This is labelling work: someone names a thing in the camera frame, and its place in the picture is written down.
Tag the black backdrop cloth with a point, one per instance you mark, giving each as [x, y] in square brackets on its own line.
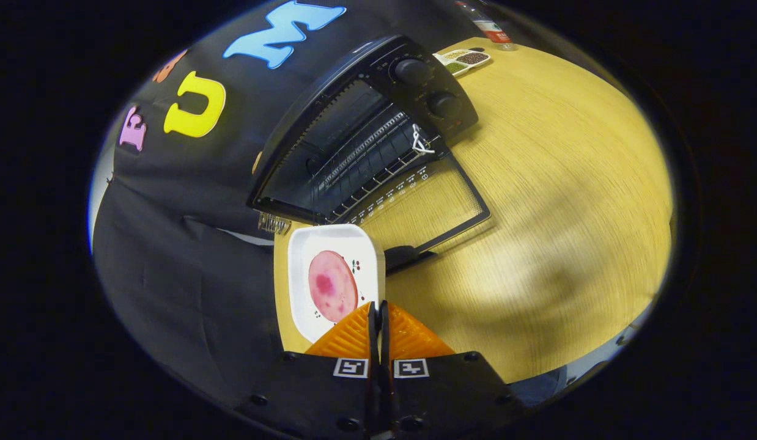
[170, 275]

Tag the black toaster oven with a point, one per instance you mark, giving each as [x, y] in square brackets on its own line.
[439, 104]

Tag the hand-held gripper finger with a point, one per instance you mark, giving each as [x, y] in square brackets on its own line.
[372, 342]
[384, 342]

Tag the white square plate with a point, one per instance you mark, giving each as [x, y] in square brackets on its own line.
[360, 244]

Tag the person's blue trousers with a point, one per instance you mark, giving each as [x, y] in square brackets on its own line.
[537, 386]

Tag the pink ham slice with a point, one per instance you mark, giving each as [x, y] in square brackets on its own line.
[332, 287]

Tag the clear water bottle red label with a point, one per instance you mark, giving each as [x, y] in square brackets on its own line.
[491, 27]

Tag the small tray of beans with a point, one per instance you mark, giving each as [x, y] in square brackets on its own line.
[470, 58]

